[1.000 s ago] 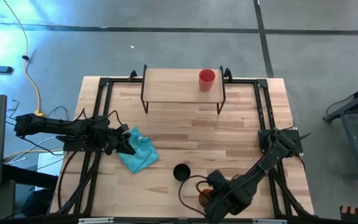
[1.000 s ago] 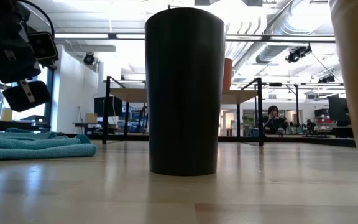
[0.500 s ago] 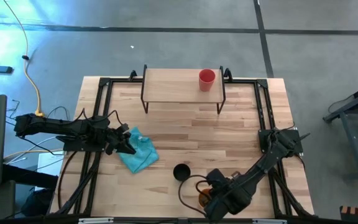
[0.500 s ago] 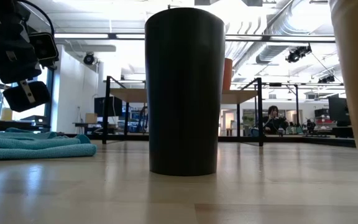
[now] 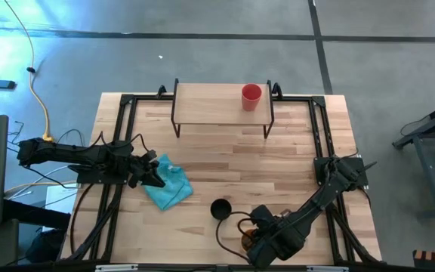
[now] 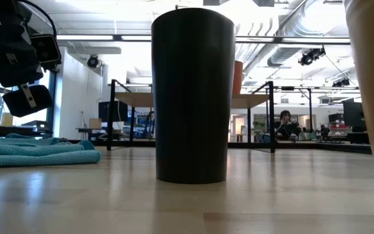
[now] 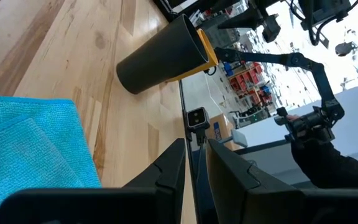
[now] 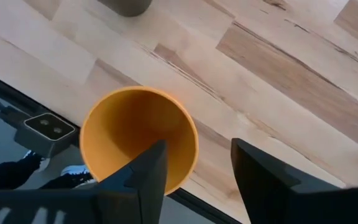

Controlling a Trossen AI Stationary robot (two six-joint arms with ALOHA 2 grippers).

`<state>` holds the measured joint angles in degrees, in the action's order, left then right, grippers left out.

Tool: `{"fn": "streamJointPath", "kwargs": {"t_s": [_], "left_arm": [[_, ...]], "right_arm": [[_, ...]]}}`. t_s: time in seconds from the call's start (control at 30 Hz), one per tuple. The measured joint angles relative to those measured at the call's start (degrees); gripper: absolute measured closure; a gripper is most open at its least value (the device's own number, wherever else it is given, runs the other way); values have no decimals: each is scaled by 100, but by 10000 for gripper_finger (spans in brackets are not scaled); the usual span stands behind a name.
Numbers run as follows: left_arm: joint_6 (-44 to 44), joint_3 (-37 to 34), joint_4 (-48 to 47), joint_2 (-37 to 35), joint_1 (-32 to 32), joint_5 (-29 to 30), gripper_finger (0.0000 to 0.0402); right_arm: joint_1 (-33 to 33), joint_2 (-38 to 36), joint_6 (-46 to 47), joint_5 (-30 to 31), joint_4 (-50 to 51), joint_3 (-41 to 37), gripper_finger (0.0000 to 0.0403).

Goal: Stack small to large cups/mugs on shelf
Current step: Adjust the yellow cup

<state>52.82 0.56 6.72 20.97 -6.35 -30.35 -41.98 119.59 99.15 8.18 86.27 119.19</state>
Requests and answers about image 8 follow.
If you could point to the small table-level camera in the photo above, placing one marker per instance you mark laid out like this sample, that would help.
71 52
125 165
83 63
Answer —
48 126

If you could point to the black aluminium table frame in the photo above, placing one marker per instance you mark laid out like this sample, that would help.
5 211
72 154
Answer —
204 208

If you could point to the large yellow cup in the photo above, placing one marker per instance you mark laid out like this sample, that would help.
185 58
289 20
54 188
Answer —
129 124

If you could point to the black cup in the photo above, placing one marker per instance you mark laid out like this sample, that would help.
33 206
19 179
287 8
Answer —
126 7

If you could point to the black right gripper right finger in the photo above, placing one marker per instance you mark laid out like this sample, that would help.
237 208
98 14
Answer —
259 186

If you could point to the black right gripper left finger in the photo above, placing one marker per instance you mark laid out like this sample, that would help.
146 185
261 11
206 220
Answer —
145 186

